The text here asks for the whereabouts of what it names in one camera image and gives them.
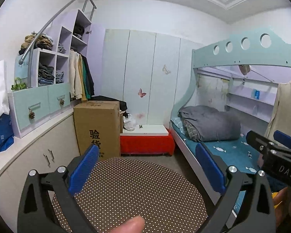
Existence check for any round brown dotted table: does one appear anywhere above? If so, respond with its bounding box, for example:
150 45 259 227
51 157 209 233

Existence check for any lilac stair shelf cabinet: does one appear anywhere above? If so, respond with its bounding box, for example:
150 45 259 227
8 9 107 139

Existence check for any lilac wall shelf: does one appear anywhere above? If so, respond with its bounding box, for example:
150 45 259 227
225 79 279 127

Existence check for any yellow bag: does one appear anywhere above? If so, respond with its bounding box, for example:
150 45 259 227
271 191 279 208

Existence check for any person's right hand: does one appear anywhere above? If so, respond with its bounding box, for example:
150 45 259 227
275 187 291 217

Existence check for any brown clothes pile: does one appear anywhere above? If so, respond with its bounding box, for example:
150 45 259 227
19 31 54 55

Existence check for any cream hanging garment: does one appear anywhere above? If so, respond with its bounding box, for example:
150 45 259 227
264 81 291 141

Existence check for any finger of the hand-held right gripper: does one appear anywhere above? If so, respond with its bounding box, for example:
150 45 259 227
246 130 276 155
273 130 291 150

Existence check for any person's left hand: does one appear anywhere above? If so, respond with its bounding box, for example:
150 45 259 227
104 216 146 233

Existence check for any grey low cabinet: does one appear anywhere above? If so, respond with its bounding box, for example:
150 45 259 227
0 107 82 199

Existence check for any folded denim clothes stack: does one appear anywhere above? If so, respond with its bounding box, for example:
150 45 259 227
55 70 65 84

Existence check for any teal bunk bed frame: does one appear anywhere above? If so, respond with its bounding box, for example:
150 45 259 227
170 27 291 224

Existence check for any teal drawer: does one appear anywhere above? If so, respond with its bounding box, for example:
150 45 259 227
12 91 51 131
47 83 71 114

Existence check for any striped pillow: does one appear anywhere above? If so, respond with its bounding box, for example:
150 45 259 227
171 116 186 133

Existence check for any plaid blanket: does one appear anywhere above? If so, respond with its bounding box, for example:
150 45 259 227
183 119 200 141

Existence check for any grey duvet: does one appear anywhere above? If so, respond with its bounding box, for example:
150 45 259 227
178 105 241 142

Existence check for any navy cloth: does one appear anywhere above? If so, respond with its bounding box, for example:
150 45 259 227
267 175 289 192

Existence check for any white plastic bag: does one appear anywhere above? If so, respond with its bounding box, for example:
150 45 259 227
123 113 137 130
0 60 10 119

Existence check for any green garment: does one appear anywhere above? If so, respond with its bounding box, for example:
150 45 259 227
82 57 91 97

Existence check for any dark clothes pile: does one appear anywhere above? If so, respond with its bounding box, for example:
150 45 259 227
73 24 85 39

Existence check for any beige hat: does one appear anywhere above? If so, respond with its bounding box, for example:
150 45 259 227
238 64 251 76

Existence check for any black cloth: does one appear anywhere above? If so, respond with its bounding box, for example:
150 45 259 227
92 95 128 117

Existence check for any blue shopping bag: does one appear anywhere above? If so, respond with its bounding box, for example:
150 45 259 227
0 114 15 153

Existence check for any folded dark clothes stack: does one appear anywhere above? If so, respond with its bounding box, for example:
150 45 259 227
37 63 56 86

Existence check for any cream jacket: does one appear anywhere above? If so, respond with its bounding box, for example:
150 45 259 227
68 51 84 100

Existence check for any large cardboard box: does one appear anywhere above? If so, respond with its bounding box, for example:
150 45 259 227
73 100 124 159

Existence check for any grey metal handrail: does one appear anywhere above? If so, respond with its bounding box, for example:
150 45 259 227
18 0 97 88

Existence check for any green plant decoration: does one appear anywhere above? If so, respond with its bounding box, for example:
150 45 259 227
11 77 27 91

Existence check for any white wardrobe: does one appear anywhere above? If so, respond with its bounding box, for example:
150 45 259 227
100 28 205 130

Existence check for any teal patterned bed sheet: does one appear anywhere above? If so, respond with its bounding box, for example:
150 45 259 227
171 121 267 175

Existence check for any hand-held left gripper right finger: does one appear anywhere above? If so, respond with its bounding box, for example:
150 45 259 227
195 143 276 233

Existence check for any black coat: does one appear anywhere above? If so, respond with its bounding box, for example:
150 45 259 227
81 53 95 96

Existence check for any pale blue box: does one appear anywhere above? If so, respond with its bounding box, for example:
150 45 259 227
15 59 29 79

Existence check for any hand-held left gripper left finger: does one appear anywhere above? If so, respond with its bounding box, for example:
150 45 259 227
17 144 100 233

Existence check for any red bench with white top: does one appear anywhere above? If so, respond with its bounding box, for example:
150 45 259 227
120 124 175 156

